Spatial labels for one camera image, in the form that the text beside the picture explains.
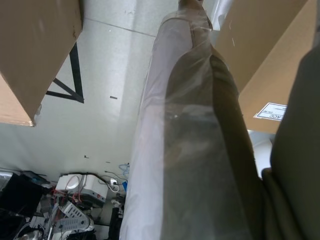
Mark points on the white power plug adapter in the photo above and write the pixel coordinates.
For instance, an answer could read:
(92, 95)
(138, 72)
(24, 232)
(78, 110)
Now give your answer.
(114, 186)

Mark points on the white and grey electronic device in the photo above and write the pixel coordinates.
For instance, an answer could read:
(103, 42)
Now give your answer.
(85, 186)

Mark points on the white rounded object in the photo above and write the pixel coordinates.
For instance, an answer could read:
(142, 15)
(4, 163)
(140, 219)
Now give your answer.
(262, 152)

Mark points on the white label on cardboard box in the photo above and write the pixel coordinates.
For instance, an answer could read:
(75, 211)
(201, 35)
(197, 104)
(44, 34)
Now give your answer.
(271, 111)

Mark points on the brown cardboard box with label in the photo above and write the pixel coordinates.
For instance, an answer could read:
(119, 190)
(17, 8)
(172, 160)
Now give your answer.
(260, 37)

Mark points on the large brown cardboard box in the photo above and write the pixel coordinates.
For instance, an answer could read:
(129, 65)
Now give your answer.
(32, 50)

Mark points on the black box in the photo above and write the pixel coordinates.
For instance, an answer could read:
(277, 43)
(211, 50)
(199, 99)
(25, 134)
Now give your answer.
(17, 195)

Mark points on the perforated silver metal bracket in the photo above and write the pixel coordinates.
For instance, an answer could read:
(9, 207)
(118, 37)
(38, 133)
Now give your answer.
(72, 217)

